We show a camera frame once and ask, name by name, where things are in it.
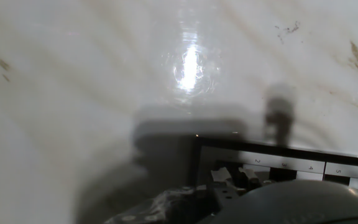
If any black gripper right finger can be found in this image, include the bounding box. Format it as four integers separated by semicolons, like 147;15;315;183
237;167;262;191

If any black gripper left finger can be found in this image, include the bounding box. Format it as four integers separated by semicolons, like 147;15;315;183
210;166;241;212

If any blue white chessboard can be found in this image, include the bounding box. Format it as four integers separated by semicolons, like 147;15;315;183
194;136;358;194

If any glossy marble pattern mat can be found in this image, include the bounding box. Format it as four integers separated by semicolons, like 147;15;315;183
0;0;358;224

